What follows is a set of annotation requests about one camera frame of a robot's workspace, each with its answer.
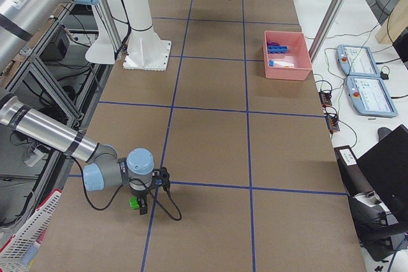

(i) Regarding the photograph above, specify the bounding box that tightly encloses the purple toy block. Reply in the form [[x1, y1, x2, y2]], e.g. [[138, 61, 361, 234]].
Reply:
[[266, 41, 281, 48]]

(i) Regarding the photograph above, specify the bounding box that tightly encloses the upper teach pendant tablet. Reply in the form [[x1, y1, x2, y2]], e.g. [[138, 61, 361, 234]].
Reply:
[[337, 45, 380, 77]]

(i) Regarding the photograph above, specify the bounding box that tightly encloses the white perforated basket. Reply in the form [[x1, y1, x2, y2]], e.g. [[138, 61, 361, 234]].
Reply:
[[1, 189, 62, 271]]

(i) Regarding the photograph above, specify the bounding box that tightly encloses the pink plastic box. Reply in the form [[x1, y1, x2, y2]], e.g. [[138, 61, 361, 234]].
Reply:
[[263, 31, 312, 81]]

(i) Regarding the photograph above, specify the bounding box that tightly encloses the black braided camera cable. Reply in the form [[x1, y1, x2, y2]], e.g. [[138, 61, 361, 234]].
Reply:
[[73, 157, 182, 221]]

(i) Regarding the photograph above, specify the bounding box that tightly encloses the aluminium frame post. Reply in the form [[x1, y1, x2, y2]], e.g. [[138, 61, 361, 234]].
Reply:
[[309, 0, 345, 62]]

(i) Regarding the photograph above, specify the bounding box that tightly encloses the lower teach pendant tablet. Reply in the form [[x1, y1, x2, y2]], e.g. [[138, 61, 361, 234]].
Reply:
[[346, 75, 398, 118]]

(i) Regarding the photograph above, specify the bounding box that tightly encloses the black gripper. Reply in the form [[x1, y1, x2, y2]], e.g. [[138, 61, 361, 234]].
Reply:
[[130, 186, 149, 215]]

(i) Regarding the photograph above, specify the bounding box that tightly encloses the black office chair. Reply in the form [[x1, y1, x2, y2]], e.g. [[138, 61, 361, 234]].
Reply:
[[334, 125, 407, 261]]

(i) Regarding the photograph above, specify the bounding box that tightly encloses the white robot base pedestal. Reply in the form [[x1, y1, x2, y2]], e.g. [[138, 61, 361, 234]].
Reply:
[[123, 0, 171, 71]]

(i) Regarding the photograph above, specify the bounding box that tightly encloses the teach pendant tablet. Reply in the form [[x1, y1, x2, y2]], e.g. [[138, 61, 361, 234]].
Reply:
[[337, 45, 380, 77], [346, 75, 398, 118]]

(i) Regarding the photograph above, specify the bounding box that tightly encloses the long blue toy block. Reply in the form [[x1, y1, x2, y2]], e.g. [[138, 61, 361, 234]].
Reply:
[[267, 45, 289, 54]]

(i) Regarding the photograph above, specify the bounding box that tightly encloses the green toy block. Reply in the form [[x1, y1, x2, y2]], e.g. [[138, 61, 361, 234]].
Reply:
[[128, 197, 140, 210]]

